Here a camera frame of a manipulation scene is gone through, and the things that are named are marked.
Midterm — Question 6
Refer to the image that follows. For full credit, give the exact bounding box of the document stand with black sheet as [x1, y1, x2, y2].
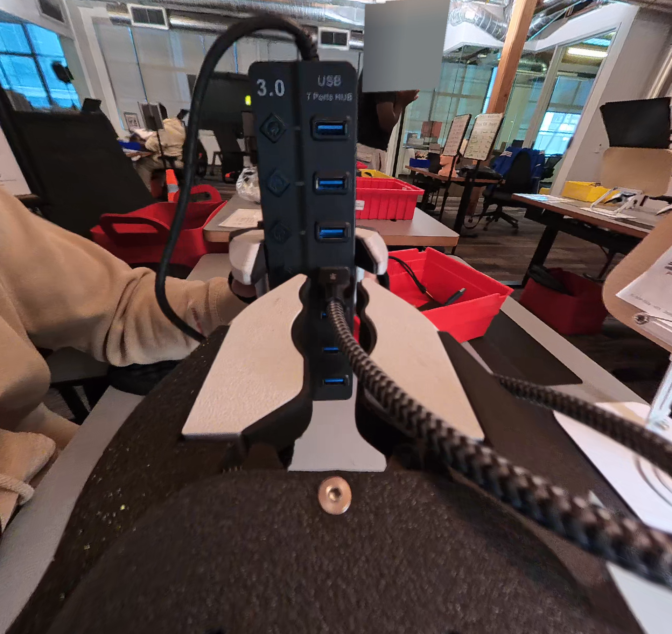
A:
[590, 97, 672, 212]

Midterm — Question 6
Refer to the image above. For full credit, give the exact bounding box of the wooden pillar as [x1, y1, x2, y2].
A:
[485, 0, 549, 116]

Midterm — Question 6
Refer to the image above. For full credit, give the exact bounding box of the printed instruction sheet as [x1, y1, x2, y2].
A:
[617, 248, 672, 325]

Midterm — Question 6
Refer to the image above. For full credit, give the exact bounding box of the red plastic bin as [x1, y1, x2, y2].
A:
[354, 247, 514, 343]

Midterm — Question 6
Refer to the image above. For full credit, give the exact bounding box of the small whiteboard easel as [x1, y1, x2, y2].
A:
[442, 114, 473, 158]
[464, 112, 506, 162]

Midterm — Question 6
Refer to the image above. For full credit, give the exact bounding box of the office chair with blue jacket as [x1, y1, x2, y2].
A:
[480, 147, 547, 231]

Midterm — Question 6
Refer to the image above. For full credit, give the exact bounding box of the wooden desk with black legs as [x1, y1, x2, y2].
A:
[512, 192, 672, 288]

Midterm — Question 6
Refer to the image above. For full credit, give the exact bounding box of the braided usb cable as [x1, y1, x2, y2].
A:
[316, 266, 672, 588]

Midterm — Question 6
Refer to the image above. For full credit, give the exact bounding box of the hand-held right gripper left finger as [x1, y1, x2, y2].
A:
[181, 274, 315, 468]

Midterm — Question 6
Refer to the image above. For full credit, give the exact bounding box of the yellow plastic bin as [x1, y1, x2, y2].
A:
[562, 180, 616, 203]

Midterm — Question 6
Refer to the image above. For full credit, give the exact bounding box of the black chair back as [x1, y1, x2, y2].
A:
[0, 88, 155, 238]

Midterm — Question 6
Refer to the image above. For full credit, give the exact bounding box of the person's left forearm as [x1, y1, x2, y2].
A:
[0, 188, 250, 369]

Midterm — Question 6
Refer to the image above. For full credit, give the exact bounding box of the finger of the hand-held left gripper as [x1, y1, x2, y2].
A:
[228, 227, 267, 286]
[356, 226, 390, 276]

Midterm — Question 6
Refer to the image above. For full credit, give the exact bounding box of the red ribbed crate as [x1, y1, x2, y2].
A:
[356, 174, 425, 221]

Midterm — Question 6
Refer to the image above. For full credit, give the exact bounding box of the black monitor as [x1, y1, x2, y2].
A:
[197, 71, 253, 136]

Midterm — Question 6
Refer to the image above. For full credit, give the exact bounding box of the instruction sheet on white stand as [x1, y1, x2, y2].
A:
[556, 214, 672, 634]

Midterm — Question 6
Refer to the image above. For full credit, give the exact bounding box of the dark red floor bin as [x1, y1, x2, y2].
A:
[519, 268, 610, 336]

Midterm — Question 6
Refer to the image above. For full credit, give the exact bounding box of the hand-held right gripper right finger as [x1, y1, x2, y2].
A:
[355, 279, 485, 456]

